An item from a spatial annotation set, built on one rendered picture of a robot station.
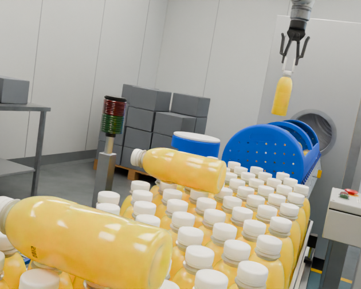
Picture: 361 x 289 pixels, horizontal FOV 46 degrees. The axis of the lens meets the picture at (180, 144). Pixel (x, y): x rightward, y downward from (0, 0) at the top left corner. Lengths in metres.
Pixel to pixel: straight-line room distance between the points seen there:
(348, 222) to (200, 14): 6.51
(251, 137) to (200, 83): 5.81
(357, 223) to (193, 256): 0.64
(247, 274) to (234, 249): 0.07
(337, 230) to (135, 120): 4.47
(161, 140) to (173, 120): 0.30
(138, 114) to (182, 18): 2.65
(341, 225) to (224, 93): 6.05
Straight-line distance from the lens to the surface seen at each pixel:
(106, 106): 1.17
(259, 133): 1.47
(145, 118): 5.35
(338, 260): 1.26
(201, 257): 0.57
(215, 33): 7.27
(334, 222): 1.15
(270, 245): 0.68
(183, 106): 5.56
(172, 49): 7.56
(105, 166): 1.20
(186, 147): 2.38
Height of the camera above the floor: 1.33
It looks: 8 degrees down
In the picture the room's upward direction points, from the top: 9 degrees clockwise
